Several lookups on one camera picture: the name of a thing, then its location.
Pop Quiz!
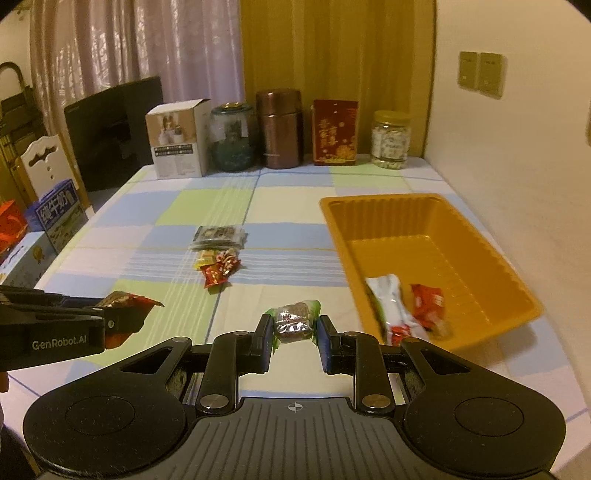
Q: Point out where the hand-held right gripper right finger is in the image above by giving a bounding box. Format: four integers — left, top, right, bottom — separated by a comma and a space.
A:
318, 315, 477, 416

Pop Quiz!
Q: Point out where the large red snack packet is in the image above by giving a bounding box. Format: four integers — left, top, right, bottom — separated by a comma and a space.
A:
102, 291, 165, 350

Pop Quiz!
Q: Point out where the red packet with white label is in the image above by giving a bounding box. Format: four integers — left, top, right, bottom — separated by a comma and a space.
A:
410, 284, 447, 334

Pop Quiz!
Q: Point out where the black clear snack packet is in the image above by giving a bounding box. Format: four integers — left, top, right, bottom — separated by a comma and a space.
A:
193, 225, 249, 253

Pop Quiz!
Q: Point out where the brown metal canister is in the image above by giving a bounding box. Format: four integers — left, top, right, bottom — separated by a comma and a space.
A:
256, 89, 304, 169

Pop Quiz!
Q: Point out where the red gold printed box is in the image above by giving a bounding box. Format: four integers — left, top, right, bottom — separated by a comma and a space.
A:
311, 99, 360, 166

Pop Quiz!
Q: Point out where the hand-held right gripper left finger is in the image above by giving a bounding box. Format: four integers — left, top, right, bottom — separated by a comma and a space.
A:
104, 314, 276, 416

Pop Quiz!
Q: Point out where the long green white snack packet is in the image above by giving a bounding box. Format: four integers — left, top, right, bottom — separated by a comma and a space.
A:
365, 274, 431, 345

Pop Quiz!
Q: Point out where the orange plastic tray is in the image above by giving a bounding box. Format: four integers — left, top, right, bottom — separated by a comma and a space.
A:
320, 194, 544, 354

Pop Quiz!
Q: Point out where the white product box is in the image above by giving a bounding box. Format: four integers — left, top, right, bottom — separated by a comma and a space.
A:
145, 98, 212, 180

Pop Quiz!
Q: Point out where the white blue milk carton box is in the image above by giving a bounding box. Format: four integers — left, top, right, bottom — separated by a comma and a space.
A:
0, 231, 59, 288

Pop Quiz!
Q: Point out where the black monitor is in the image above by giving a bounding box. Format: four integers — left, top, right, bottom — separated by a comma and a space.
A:
64, 76, 165, 193

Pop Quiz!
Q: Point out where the dark green glass jar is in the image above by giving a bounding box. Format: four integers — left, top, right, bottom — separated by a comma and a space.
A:
210, 102, 257, 172

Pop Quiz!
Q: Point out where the small red snack packet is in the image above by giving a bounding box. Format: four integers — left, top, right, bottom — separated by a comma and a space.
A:
203, 265, 232, 292

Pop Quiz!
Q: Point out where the red bag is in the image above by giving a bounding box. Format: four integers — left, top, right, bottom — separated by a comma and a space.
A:
0, 200, 29, 259

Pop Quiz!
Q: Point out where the green brown candy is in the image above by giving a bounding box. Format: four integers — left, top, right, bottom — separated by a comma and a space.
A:
272, 300, 322, 346

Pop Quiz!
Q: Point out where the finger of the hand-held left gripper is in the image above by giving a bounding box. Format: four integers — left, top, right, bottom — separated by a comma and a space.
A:
0, 305, 106, 321
0, 285, 105, 309

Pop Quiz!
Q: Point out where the pink curtain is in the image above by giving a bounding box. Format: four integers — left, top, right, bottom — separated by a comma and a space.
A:
30, 0, 246, 155

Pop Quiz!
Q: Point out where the white wooden chair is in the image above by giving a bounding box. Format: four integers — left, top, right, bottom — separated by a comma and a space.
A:
21, 134, 68, 204

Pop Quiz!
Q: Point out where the checkered tablecloth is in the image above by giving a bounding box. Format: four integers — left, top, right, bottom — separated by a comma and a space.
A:
9, 154, 591, 446

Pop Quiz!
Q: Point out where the red twist-wrapped candy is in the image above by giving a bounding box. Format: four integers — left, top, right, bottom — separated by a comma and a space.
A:
215, 249, 242, 278

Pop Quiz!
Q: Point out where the beige wall socket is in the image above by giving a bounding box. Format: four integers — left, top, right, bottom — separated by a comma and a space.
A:
478, 52, 504, 99
458, 51, 481, 91

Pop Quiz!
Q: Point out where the clear plastic nut jar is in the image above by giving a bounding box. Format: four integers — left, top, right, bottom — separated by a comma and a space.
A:
370, 110, 412, 170

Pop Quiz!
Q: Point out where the yellow curtain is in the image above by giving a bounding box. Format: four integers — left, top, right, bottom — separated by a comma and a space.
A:
240, 0, 437, 158

